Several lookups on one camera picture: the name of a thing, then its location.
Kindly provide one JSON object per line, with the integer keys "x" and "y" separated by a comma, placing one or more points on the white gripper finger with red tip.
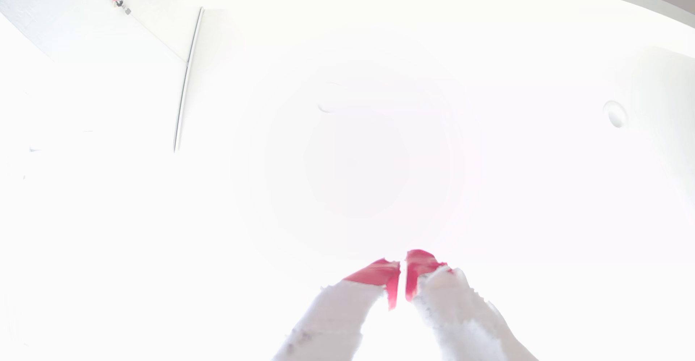
{"x": 461, "y": 317}
{"x": 336, "y": 317}

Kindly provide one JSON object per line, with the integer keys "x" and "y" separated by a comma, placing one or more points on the round white ceiling fixture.
{"x": 615, "y": 114}

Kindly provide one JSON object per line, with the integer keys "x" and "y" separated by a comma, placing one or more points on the long metal ceiling rail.
{"x": 187, "y": 79}

